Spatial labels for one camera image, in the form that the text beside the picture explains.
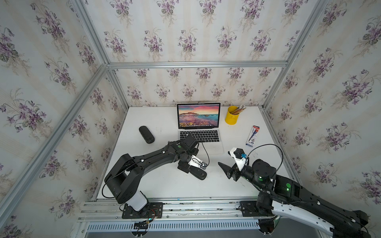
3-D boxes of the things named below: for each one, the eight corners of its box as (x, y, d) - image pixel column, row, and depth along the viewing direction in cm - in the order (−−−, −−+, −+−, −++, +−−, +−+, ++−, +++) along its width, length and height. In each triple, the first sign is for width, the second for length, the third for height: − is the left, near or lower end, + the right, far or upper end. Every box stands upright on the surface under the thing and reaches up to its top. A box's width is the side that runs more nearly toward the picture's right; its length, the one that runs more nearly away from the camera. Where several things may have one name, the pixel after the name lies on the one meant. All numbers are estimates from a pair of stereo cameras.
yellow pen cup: (225, 124, 110) (228, 114, 102) (224, 115, 116) (226, 105, 108) (237, 124, 110) (241, 115, 102) (235, 115, 116) (238, 105, 108)
